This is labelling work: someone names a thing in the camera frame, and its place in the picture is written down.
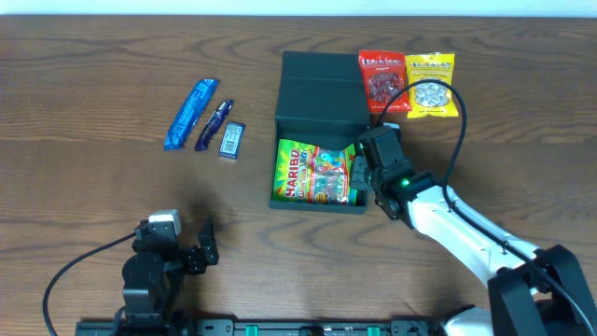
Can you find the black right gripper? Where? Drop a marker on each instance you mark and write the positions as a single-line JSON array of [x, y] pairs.
[[359, 173]]

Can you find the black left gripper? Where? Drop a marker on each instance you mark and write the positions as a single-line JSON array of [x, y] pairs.
[[189, 257]]

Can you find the green Haribo worms bag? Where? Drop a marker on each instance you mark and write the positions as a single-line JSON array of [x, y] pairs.
[[306, 173]]

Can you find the dark green box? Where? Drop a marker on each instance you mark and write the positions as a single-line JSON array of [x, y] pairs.
[[321, 101]]

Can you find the yellow candy bag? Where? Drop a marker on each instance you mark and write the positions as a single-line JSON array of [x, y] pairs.
[[431, 99]]

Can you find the long blue snack packet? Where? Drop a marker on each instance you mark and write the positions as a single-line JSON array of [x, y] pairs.
[[189, 113]]

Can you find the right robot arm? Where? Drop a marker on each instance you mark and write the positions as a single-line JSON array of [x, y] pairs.
[[532, 291]]

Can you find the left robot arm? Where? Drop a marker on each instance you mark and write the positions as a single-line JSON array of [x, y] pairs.
[[154, 278]]

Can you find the small blue white box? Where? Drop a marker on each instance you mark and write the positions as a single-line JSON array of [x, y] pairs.
[[231, 141]]

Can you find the red candy bag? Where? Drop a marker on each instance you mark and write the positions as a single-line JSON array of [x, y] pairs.
[[384, 75]]

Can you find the dark blue candy bar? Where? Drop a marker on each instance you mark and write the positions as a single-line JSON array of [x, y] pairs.
[[213, 125]]

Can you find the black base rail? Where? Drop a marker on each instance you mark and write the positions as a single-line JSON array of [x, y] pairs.
[[227, 327]]

